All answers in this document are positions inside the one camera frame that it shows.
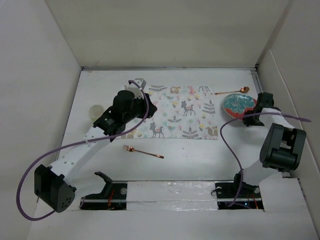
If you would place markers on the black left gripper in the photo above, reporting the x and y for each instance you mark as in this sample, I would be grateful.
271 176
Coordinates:
143 103

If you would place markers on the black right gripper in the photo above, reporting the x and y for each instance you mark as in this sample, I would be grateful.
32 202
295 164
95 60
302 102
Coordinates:
248 122

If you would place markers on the red and teal plate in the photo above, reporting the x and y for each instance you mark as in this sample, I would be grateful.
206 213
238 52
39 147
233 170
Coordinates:
236 104

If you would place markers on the yellow translucent mug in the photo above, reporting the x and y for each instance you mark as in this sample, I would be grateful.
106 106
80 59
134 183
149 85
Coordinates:
95 111

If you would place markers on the patterned animal print cloth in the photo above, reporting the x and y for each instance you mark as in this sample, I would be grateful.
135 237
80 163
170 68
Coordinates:
183 112

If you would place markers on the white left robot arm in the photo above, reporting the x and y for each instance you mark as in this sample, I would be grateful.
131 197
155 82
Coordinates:
53 183

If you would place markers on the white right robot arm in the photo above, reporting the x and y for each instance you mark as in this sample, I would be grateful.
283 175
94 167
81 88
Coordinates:
281 150

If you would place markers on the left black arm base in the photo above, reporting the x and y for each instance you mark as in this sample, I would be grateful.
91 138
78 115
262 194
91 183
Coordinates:
112 197

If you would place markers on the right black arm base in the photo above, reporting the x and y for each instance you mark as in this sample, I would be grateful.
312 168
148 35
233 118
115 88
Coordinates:
248 198

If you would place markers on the copper spoon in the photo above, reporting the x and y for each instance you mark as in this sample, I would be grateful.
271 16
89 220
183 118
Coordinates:
243 90

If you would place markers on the copper fork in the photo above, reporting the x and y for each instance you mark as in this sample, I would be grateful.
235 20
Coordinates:
132 149

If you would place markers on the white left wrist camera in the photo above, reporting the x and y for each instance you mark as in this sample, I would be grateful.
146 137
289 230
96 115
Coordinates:
136 86

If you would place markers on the metal table edge rail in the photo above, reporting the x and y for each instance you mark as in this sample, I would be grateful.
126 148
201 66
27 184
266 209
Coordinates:
161 68

